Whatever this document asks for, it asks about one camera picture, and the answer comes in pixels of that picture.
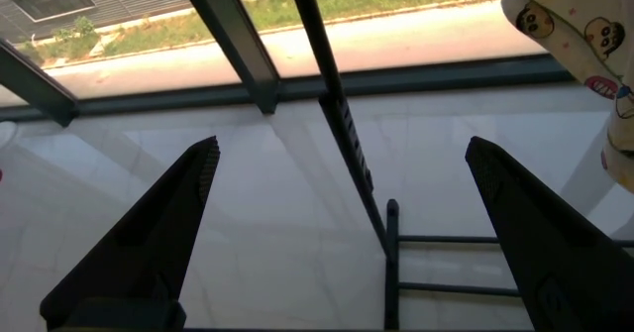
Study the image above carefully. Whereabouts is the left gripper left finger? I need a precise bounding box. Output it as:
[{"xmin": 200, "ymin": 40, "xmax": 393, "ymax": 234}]
[{"xmin": 39, "ymin": 135, "xmax": 222, "ymax": 331}]

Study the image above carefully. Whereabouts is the black clothes rack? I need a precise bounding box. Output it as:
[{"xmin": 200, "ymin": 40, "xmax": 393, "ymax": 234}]
[{"xmin": 284, "ymin": 0, "xmax": 634, "ymax": 331}]

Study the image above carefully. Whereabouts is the cream printed garment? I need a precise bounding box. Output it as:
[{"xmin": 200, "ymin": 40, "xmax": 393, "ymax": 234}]
[{"xmin": 499, "ymin": 0, "xmax": 634, "ymax": 195}]

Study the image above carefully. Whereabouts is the window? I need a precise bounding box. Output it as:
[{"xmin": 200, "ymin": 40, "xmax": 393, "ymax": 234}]
[{"xmin": 0, "ymin": 0, "xmax": 576, "ymax": 128}]

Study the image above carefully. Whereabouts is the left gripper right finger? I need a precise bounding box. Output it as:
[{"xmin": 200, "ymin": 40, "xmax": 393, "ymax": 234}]
[{"xmin": 464, "ymin": 135, "xmax": 634, "ymax": 331}]

